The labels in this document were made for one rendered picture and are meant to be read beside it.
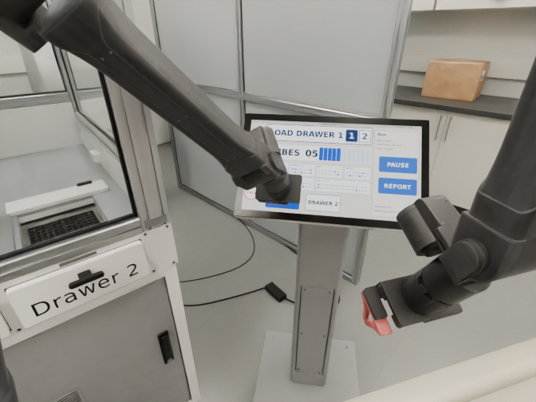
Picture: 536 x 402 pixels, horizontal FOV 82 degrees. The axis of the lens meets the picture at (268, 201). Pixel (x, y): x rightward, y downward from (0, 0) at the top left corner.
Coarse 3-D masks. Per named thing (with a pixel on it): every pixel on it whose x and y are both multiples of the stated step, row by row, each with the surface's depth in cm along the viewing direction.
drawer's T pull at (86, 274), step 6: (90, 270) 75; (78, 276) 73; (84, 276) 73; (90, 276) 72; (96, 276) 73; (102, 276) 74; (72, 282) 71; (78, 282) 71; (84, 282) 72; (72, 288) 70
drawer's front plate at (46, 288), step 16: (96, 256) 76; (112, 256) 78; (128, 256) 80; (144, 256) 83; (64, 272) 71; (80, 272) 74; (96, 272) 76; (112, 272) 79; (128, 272) 82; (144, 272) 85; (16, 288) 67; (32, 288) 68; (48, 288) 71; (64, 288) 73; (80, 288) 75; (96, 288) 78; (112, 288) 81; (16, 304) 68; (32, 304) 70; (64, 304) 74; (80, 304) 77; (32, 320) 71
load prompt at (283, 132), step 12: (276, 132) 90; (288, 132) 89; (300, 132) 89; (312, 132) 88; (324, 132) 88; (336, 132) 88; (348, 132) 87; (360, 132) 87; (372, 132) 86; (360, 144) 86
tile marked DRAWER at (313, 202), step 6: (306, 198) 85; (312, 198) 85; (318, 198) 85; (324, 198) 84; (330, 198) 84; (336, 198) 84; (306, 204) 85; (312, 204) 84; (318, 204) 84; (324, 204) 84; (330, 204) 84; (336, 204) 84; (306, 210) 84; (312, 210) 84; (318, 210) 84; (324, 210) 84; (330, 210) 84; (336, 210) 83
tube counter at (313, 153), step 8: (312, 152) 87; (320, 152) 87; (328, 152) 87; (336, 152) 87; (344, 152) 86; (352, 152) 86; (360, 152) 86; (368, 152) 85; (312, 160) 87; (320, 160) 87; (328, 160) 86; (336, 160) 86; (344, 160) 86; (352, 160) 86; (360, 160) 85; (368, 160) 85
